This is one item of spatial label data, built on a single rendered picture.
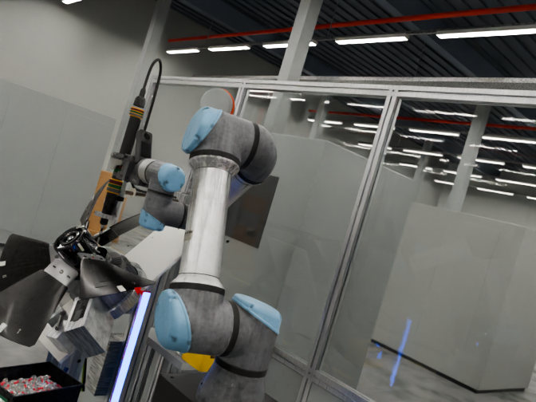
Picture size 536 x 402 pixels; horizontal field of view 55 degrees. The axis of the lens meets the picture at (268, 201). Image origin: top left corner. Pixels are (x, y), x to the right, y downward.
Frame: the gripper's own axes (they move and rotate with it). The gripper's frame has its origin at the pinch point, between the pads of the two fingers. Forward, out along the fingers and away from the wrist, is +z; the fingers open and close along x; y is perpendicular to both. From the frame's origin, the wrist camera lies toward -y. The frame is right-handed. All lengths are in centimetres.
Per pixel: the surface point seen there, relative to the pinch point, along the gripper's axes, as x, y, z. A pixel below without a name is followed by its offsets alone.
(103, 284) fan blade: -5.2, 37.1, -23.1
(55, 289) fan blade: -8.2, 46.4, -0.6
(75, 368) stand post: 11, 76, 7
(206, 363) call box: 23, 52, -44
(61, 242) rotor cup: -7.2, 33.0, 6.8
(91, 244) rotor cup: 0.2, 30.9, 1.4
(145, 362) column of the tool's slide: 58, 86, 33
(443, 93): 71, -50, -65
